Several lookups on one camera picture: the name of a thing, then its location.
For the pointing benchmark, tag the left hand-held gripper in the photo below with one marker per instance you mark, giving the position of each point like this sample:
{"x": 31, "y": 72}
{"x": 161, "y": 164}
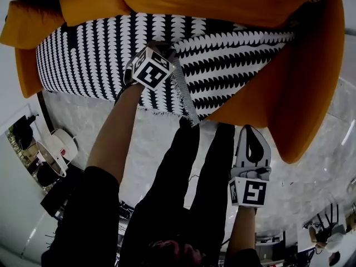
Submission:
{"x": 150, "y": 69}

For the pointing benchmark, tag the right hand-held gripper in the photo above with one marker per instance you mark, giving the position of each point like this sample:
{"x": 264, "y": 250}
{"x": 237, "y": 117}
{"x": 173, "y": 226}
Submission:
{"x": 251, "y": 190}

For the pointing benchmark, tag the black white patterned blanket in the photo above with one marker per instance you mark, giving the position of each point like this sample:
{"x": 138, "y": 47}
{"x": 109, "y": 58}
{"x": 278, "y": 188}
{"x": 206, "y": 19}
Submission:
{"x": 111, "y": 57}

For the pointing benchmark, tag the orange sofa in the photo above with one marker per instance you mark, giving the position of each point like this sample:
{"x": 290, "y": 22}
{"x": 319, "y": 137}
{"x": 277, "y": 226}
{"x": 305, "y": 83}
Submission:
{"x": 294, "y": 93}

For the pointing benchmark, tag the person's left forearm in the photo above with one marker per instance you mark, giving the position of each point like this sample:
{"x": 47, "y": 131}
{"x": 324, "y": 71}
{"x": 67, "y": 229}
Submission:
{"x": 114, "y": 132}

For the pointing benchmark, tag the person's right forearm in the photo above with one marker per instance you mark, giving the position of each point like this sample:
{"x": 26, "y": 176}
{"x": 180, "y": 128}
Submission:
{"x": 242, "y": 229}

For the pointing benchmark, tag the orange sofa cushion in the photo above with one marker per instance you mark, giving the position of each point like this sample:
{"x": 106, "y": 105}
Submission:
{"x": 91, "y": 4}

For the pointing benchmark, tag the person's right leg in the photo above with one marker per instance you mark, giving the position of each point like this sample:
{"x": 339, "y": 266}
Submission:
{"x": 214, "y": 165}

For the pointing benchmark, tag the person's leg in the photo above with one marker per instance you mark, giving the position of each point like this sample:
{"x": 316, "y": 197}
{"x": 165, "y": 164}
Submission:
{"x": 169, "y": 177}
{"x": 214, "y": 165}

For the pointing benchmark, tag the person's left leg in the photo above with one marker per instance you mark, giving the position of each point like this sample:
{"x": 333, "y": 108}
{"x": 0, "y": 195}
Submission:
{"x": 169, "y": 177}

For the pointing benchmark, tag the black chair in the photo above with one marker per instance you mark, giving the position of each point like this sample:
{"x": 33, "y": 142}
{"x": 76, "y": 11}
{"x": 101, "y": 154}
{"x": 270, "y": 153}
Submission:
{"x": 329, "y": 217}

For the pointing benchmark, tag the white round side table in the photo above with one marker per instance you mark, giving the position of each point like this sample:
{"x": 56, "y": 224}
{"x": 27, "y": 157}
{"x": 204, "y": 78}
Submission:
{"x": 59, "y": 149}

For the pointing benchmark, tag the person's black top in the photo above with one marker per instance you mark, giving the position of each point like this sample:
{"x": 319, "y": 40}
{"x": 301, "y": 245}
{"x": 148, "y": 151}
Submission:
{"x": 80, "y": 221}

